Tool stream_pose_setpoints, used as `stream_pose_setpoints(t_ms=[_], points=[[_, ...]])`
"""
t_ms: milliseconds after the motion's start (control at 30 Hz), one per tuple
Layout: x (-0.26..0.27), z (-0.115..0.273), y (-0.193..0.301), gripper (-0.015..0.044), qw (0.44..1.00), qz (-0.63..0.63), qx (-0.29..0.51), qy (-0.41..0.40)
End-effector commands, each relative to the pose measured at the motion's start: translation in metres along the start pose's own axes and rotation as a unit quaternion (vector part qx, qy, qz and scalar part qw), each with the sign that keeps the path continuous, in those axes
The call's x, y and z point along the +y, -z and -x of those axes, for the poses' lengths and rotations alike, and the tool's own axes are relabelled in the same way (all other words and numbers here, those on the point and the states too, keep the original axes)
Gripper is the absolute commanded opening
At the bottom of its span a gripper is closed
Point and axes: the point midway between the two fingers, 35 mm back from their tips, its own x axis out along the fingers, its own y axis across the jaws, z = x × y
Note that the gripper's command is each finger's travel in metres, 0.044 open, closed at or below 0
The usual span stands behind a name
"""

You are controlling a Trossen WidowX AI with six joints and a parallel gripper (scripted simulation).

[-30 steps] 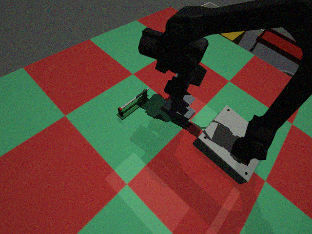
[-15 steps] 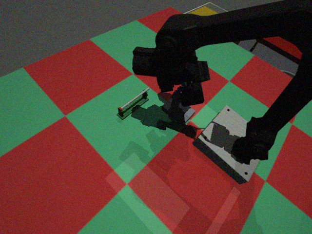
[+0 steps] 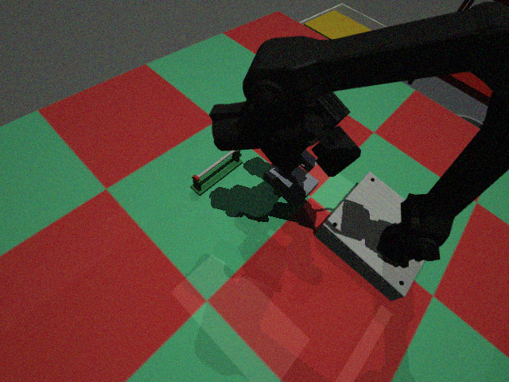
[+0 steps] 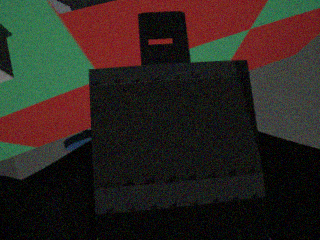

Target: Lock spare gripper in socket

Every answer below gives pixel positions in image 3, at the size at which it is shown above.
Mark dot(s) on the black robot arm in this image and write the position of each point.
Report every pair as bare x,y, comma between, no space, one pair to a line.
289,73

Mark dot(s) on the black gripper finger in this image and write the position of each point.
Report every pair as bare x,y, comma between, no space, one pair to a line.
318,151

